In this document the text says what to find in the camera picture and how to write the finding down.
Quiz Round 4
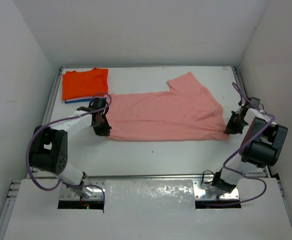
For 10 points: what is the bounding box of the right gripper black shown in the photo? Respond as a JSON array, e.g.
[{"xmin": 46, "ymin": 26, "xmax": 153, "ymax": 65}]
[{"xmin": 224, "ymin": 111, "xmax": 249, "ymax": 135}]

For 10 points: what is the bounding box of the pink t-shirt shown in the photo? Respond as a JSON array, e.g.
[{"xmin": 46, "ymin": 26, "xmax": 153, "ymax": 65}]
[{"xmin": 107, "ymin": 72, "xmax": 228, "ymax": 142}]

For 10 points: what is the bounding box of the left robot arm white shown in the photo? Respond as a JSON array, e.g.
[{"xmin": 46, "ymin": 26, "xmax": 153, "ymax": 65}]
[{"xmin": 26, "ymin": 94, "xmax": 112, "ymax": 187}]

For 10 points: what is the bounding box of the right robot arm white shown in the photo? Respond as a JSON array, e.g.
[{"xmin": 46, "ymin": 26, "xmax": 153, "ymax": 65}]
[{"xmin": 202, "ymin": 107, "xmax": 288, "ymax": 196}]

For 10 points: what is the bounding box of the folded blue t-shirt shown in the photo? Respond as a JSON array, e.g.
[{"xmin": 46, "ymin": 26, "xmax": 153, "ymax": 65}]
[{"xmin": 64, "ymin": 97, "xmax": 92, "ymax": 104}]

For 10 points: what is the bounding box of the folded white t-shirt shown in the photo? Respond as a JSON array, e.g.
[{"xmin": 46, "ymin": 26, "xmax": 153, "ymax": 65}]
[{"xmin": 65, "ymin": 96, "xmax": 92, "ymax": 103}]

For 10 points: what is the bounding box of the folded orange t-shirt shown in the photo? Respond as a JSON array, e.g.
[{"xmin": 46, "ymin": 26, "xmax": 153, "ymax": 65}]
[{"xmin": 62, "ymin": 68, "xmax": 109, "ymax": 101}]

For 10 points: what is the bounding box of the white foam front panel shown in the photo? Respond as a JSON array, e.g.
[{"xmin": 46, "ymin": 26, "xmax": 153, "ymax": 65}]
[{"xmin": 5, "ymin": 179, "xmax": 292, "ymax": 240}]

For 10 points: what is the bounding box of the aluminium table frame rail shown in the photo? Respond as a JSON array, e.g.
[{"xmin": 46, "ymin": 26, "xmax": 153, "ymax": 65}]
[{"xmin": 0, "ymin": 65, "xmax": 286, "ymax": 240}]

